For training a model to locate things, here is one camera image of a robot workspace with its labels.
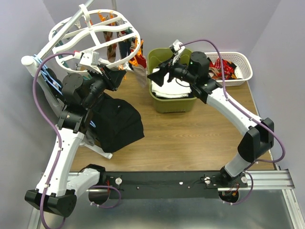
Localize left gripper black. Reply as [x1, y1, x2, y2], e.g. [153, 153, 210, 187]
[83, 63, 127, 108]

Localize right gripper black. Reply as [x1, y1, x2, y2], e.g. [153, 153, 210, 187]
[147, 54, 196, 87]

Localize grey beige sock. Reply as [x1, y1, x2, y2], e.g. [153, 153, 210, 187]
[132, 55, 147, 88]

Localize white round sock hanger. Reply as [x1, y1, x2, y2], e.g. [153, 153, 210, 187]
[48, 2, 142, 73]

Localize brown argyle sock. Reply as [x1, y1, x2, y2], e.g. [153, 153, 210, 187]
[209, 67, 222, 80]

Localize red snowflake sock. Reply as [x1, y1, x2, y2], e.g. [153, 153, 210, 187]
[213, 58, 234, 80]

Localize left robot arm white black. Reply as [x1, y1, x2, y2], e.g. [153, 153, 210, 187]
[25, 68, 125, 218]

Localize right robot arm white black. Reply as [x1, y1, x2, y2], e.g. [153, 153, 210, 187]
[148, 52, 274, 187]

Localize green plastic bin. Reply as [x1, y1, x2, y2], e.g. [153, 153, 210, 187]
[147, 48, 196, 113]

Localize white folded cloth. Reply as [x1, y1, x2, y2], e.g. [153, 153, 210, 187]
[151, 73, 192, 99]

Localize black garment pile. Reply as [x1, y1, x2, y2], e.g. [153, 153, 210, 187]
[92, 94, 144, 153]

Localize white drying rack stand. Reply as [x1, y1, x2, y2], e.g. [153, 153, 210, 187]
[20, 0, 134, 160]

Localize white perforated basket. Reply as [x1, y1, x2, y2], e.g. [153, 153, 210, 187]
[204, 52, 253, 87]

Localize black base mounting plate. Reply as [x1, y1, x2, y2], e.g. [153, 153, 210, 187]
[104, 170, 248, 199]

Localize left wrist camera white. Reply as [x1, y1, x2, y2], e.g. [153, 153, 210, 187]
[72, 51, 102, 74]

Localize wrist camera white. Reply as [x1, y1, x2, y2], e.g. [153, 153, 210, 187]
[169, 40, 185, 64]
[72, 51, 102, 74]

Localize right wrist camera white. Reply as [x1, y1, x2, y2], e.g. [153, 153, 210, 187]
[169, 40, 185, 64]

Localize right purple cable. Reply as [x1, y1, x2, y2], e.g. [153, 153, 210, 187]
[181, 39, 286, 164]

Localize purple cable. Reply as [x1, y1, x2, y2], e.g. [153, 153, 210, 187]
[32, 52, 76, 229]
[181, 39, 286, 164]

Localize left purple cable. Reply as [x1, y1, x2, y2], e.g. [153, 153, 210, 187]
[32, 52, 76, 229]

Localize aluminium frame rail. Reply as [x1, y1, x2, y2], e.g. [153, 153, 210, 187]
[44, 170, 305, 229]

